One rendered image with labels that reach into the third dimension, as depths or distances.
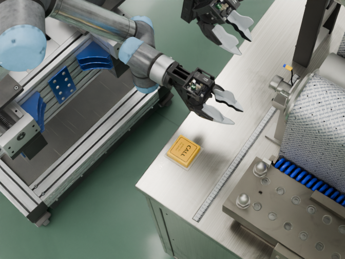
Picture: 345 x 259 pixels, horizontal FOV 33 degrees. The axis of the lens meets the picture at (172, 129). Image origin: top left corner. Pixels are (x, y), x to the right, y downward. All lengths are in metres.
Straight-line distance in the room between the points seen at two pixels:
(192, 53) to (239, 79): 1.11
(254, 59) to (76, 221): 1.18
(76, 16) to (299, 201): 0.75
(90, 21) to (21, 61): 0.25
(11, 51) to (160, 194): 0.57
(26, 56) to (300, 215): 0.77
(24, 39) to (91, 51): 0.75
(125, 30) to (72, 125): 0.96
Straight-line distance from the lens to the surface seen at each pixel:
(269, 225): 1.51
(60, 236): 2.63
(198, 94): 1.50
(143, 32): 1.71
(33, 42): 1.42
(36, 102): 2.10
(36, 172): 2.52
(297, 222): 1.52
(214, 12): 1.27
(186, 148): 1.68
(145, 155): 2.68
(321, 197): 1.52
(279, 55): 1.85
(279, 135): 1.68
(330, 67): 1.46
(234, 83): 1.79
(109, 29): 1.65
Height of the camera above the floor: 2.48
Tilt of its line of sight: 66 degrees down
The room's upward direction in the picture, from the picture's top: 9 degrees counter-clockwise
